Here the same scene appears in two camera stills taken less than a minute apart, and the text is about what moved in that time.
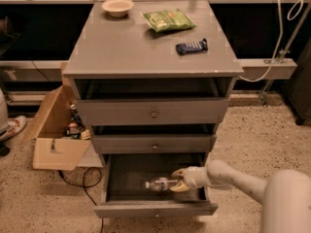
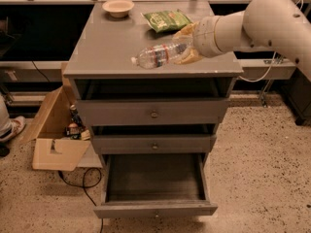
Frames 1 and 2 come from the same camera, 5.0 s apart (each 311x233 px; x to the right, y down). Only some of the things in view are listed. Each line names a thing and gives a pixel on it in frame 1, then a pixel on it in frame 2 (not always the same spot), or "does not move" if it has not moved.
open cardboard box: (51, 149) does not move
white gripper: (193, 177) -> (204, 37)
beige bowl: (118, 8) does not move
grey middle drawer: (153, 143) does not move
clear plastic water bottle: (159, 183) -> (161, 54)
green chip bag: (167, 20) does not move
